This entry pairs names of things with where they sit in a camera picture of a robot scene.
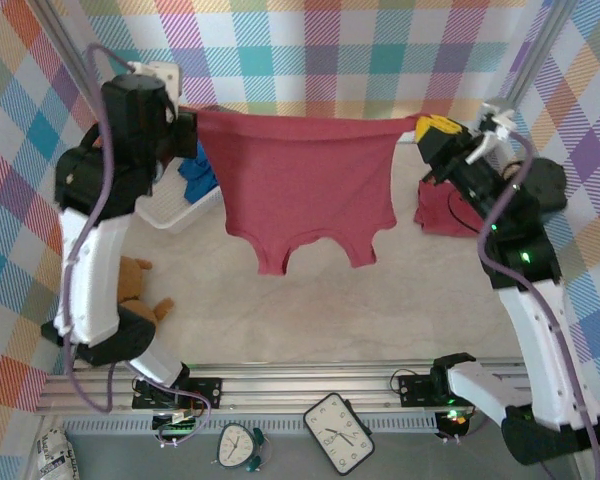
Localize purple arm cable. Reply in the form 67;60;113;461
477;127;600;480
61;42;212;449

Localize white plastic basket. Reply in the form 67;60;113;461
135;164;226;235

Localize blue tank top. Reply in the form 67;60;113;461
177;142;221;204

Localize pinkish red ribbed tank top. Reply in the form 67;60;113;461
195;110;421;277

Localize small board with orange part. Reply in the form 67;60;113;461
434;408;474;437

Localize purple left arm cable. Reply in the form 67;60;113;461
61;42;212;449

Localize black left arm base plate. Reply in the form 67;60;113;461
131;377;224;412

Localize green round alarm clock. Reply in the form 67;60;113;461
214;423;270;474

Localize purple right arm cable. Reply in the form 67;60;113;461
477;127;600;480

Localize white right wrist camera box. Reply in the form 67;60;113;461
479;97;519;147

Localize dark red ribbed tank top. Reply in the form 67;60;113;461
412;180;486;237

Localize brown teddy bear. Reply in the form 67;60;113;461
117;255;175;326

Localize black rectangular clock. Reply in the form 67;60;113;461
303;392;376;476

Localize newspaper print bag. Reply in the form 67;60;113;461
33;428;79;480

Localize green circuit board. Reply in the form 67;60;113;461
152;410;201;437

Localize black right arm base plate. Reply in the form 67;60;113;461
397;372;481;407

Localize grey slotted cable duct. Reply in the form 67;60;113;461
62;413;441;434

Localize aluminium frame post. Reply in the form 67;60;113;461
499;0;579;107
29;0;106;132

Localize aluminium frame cross rail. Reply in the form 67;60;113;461
33;362;531;416

